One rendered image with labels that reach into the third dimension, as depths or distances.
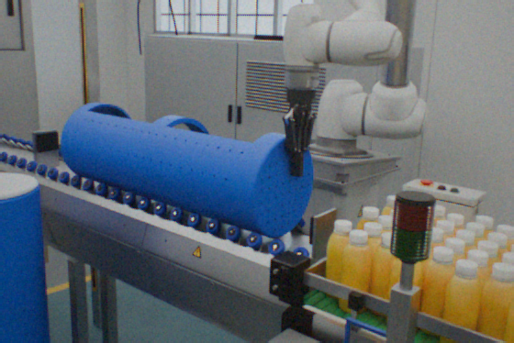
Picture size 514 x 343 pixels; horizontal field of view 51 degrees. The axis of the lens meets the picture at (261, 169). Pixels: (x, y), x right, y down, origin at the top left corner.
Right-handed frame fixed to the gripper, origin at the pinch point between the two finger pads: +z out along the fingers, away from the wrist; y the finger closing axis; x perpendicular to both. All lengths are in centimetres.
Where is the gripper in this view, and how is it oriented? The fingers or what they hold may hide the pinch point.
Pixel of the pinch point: (297, 163)
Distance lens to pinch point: 146.5
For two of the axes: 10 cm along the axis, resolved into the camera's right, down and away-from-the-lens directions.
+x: -7.8, -1.8, 6.0
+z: -0.3, 9.7, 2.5
